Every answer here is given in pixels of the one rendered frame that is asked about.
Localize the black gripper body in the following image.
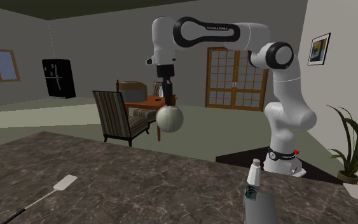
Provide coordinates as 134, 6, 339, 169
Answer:
156, 64, 176, 80

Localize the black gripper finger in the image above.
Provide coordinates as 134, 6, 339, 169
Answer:
163, 77, 174, 108

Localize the white ball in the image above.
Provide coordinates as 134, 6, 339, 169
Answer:
155, 104, 184, 134

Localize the orange wooden table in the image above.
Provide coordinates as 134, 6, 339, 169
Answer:
115, 79, 178, 142

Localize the striped chair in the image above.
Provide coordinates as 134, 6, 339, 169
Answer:
132, 107, 158, 125

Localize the striped armchair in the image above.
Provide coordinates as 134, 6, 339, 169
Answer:
92, 90, 150, 148

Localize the wooden double door with panes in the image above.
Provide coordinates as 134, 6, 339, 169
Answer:
205, 46, 270, 112

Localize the dark robot stand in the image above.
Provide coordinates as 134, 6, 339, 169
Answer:
215, 146, 344, 186

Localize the black refrigerator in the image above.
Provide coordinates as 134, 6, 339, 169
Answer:
41, 58, 77, 100

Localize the white bottle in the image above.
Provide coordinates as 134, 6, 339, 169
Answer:
246, 158, 262, 188

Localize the small teal box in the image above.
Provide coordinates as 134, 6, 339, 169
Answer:
244, 185, 258, 202

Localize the green potted plant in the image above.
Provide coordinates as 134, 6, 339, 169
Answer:
326, 104, 358, 186

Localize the white spatula with black handle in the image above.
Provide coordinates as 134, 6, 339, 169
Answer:
0, 174, 78, 224

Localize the framed wall picture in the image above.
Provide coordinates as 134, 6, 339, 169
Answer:
307, 32, 332, 67

